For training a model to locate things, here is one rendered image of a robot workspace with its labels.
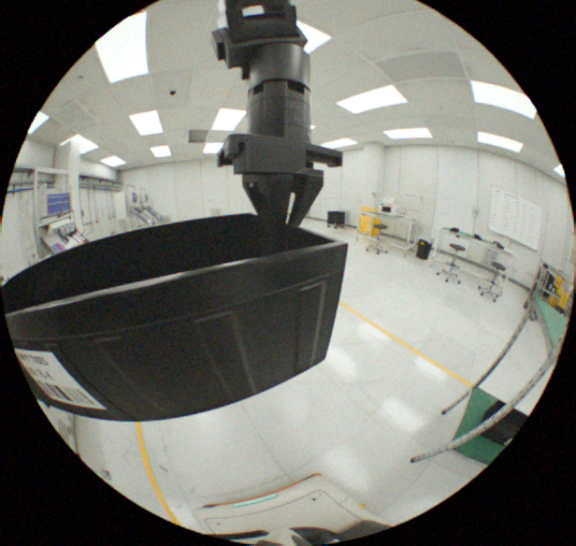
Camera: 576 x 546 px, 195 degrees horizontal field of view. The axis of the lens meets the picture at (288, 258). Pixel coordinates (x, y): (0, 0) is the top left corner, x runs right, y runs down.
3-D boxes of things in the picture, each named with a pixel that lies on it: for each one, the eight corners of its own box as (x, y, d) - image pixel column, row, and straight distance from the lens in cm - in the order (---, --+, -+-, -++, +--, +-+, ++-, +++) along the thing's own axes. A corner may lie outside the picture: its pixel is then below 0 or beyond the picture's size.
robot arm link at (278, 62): (255, 34, 20) (318, 43, 21) (249, 72, 25) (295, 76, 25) (250, 86, 15) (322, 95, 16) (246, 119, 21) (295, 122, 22)
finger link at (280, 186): (244, 247, 19) (239, 160, 18) (297, 238, 22) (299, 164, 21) (269, 272, 13) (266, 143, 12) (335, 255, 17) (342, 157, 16)
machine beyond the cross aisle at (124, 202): (160, 242, 606) (151, 182, 600) (155, 249, 528) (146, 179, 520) (122, 250, 647) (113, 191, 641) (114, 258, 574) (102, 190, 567)
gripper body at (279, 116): (216, 173, 18) (217, 103, 20) (304, 175, 21) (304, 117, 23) (229, 161, 11) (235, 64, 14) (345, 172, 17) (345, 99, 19)
